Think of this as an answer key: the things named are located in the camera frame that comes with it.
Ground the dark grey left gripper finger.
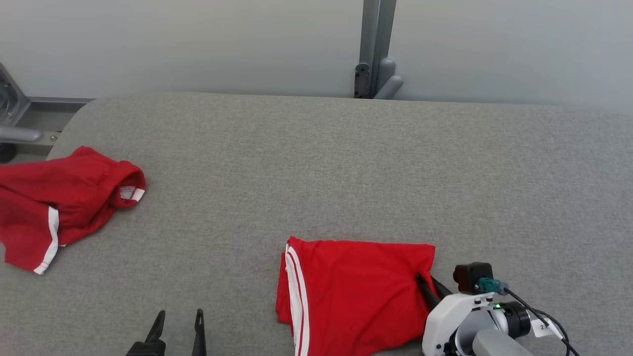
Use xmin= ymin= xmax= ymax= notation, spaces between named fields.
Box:
xmin=191 ymin=309 xmax=208 ymax=356
xmin=145 ymin=311 xmax=166 ymax=343

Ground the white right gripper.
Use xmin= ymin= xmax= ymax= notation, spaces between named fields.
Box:
xmin=414 ymin=273 xmax=510 ymax=356

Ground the red white lettered jersey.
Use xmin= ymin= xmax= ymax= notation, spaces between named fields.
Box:
xmin=275 ymin=236 xmax=437 ymax=356

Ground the red shorts white stripe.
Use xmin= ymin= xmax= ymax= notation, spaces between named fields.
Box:
xmin=0 ymin=146 xmax=147 ymax=275

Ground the white cable label tag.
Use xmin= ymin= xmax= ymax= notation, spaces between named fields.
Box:
xmin=532 ymin=319 xmax=564 ymax=339

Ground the grey metal post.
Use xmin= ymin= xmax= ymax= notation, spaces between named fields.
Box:
xmin=354 ymin=0 xmax=404 ymax=99

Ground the grey metal frame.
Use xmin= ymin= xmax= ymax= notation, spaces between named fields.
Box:
xmin=0 ymin=63 xmax=94 ymax=149

